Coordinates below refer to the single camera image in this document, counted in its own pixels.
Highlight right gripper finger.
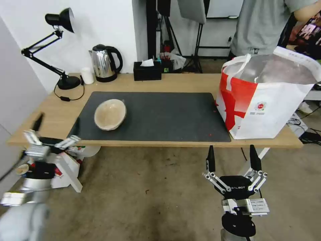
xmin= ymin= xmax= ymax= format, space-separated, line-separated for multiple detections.
xmin=244 ymin=145 xmax=268 ymax=194
xmin=202 ymin=145 xmax=231 ymax=194

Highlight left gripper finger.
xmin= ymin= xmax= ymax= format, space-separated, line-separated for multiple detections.
xmin=55 ymin=117 xmax=82 ymax=149
xmin=23 ymin=113 xmax=45 ymax=146

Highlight white red takeout bag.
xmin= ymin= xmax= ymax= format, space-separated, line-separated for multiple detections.
xmin=215 ymin=46 xmax=321 ymax=140

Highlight white plastic bag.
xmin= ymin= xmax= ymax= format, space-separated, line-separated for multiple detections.
xmin=170 ymin=49 xmax=187 ymax=73

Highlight white red cardboard box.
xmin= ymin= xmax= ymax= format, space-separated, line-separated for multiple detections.
xmin=51 ymin=145 xmax=86 ymax=189

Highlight black articulated desk lamp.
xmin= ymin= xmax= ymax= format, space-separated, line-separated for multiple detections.
xmin=21 ymin=7 xmax=81 ymax=90

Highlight black desk mat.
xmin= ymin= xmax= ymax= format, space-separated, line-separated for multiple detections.
xmin=69 ymin=92 xmax=232 ymax=142

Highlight white cylindrical cup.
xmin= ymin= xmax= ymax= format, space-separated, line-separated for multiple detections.
xmin=80 ymin=67 xmax=95 ymax=85

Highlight white shoe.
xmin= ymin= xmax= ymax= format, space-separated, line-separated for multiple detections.
xmin=298 ymin=101 xmax=314 ymax=114

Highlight steel electric kettle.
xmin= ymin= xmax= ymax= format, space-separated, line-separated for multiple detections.
xmin=88 ymin=44 xmax=123 ymax=83

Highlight black tissue box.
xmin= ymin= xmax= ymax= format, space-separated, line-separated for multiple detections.
xmin=133 ymin=59 xmax=162 ymax=81

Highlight black tripod stand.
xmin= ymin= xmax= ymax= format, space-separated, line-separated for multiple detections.
xmin=156 ymin=0 xmax=184 ymax=60
xmin=191 ymin=22 xmax=206 ymax=74

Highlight person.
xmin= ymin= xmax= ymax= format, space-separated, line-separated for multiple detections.
xmin=229 ymin=0 xmax=321 ymax=61

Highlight grey reflector panel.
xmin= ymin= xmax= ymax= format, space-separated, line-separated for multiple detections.
xmin=177 ymin=0 xmax=208 ymax=25

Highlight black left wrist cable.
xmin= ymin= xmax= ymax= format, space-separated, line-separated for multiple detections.
xmin=0 ymin=150 xmax=28 ymax=182

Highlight black lamp cable with switch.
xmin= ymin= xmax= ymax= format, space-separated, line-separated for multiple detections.
xmin=54 ymin=77 xmax=86 ymax=102

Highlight black floor cables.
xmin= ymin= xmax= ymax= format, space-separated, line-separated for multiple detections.
xmin=287 ymin=111 xmax=321 ymax=146

